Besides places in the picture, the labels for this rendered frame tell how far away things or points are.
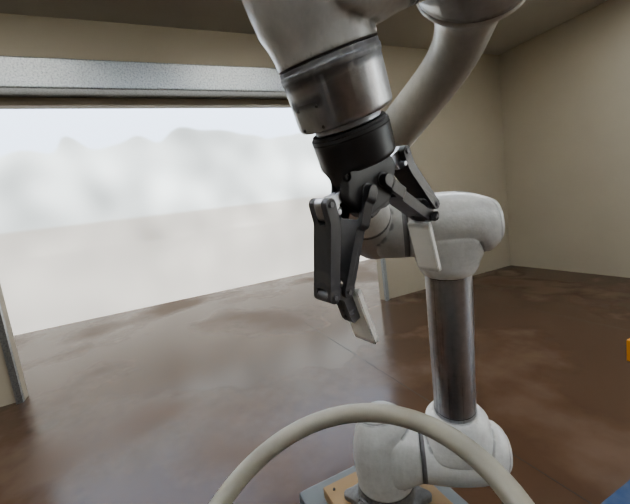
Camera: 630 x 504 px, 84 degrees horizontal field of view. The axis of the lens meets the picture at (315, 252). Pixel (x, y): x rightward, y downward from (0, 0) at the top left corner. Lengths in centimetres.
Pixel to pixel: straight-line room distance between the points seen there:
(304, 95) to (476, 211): 51
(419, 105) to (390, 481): 90
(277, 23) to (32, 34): 493
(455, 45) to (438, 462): 90
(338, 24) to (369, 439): 92
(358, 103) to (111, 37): 489
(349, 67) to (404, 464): 93
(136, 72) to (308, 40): 439
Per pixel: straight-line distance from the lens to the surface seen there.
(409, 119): 48
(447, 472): 106
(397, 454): 103
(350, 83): 30
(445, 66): 45
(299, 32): 30
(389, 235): 73
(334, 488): 125
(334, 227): 31
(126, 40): 513
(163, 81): 465
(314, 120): 31
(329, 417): 66
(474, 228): 75
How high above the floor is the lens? 167
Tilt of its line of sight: 7 degrees down
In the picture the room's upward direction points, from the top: 7 degrees counter-clockwise
